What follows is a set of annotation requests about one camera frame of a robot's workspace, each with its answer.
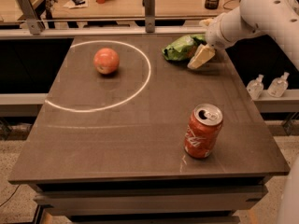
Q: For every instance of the clear sanitizer bottle left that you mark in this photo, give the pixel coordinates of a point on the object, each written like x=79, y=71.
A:
x=255, y=87

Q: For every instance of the red apple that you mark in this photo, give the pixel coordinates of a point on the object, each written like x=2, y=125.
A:
x=106, y=61

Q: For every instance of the wooden background desk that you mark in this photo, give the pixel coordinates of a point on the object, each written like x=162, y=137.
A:
x=133, y=9

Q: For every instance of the red coke can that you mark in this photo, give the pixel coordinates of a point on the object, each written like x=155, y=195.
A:
x=204, y=125

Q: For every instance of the clear sanitizer bottle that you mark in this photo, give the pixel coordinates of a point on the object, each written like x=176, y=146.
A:
x=255, y=87
x=278, y=85

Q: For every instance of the metal rail bracket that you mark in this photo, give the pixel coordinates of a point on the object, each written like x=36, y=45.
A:
x=149, y=6
x=35, y=25

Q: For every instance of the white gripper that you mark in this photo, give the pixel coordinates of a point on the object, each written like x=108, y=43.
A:
x=216, y=34

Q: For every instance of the metal rail bracket middle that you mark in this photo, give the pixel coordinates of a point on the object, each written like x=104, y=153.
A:
x=149, y=6

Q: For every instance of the green rice chip bag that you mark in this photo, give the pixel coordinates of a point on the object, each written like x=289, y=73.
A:
x=183, y=48

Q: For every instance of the clear sanitizer bottle right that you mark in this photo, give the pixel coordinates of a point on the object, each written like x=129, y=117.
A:
x=278, y=85

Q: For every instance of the black mesh cup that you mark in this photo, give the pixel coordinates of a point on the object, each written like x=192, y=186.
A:
x=211, y=4

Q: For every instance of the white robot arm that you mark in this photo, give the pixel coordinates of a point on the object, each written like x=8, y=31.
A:
x=276, y=18

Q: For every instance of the metal rail bracket left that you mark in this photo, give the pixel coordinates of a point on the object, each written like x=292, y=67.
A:
x=35, y=25

